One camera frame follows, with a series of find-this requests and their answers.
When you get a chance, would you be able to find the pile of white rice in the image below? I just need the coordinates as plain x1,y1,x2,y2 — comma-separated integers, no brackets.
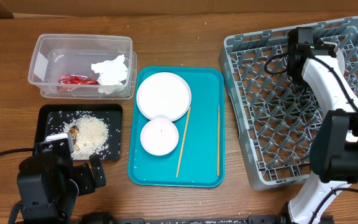
45,110,122,161

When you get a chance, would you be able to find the grey-green bowl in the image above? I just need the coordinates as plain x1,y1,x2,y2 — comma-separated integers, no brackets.
335,46,345,76

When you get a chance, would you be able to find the brown food scrap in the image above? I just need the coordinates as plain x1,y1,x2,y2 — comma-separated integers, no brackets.
68,126,80,151

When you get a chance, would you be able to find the pink bowl with rice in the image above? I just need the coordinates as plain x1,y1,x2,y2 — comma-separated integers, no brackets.
140,118,179,156

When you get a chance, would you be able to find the red foil snack wrapper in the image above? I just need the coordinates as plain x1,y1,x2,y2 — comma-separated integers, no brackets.
57,75,99,91

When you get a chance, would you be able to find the small white cup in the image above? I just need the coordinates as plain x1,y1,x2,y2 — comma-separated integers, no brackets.
346,130,358,143

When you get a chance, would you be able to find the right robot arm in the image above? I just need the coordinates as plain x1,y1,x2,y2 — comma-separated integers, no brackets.
287,53,358,223

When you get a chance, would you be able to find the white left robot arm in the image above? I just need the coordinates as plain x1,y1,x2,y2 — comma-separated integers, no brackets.
8,154,106,223

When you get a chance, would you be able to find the grey dishwasher rack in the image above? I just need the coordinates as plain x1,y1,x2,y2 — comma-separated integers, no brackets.
219,17,358,190

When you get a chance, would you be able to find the clear plastic waste bin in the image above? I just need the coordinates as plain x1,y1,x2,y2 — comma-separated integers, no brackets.
28,34,137,100

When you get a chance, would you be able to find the black rectangular tray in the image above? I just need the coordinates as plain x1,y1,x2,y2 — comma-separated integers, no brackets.
34,103,124,162

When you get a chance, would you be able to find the right wooden chopstick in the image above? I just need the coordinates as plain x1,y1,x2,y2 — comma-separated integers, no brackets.
216,105,221,176

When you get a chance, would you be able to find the wooden chopstick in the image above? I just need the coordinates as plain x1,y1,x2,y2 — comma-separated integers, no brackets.
175,107,191,178
216,105,221,176

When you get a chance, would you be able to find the crumpled white paper napkin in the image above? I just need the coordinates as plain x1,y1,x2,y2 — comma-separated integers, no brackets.
91,54,128,95

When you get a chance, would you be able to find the large white plate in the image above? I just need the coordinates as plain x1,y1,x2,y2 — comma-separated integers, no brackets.
136,72,191,122

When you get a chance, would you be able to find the teal serving tray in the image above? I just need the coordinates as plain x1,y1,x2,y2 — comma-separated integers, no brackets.
128,66,225,188

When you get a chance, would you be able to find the left wooden chopstick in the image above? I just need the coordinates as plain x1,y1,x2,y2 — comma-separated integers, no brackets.
175,107,191,178

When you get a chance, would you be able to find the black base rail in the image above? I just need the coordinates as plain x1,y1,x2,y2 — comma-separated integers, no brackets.
79,211,335,224

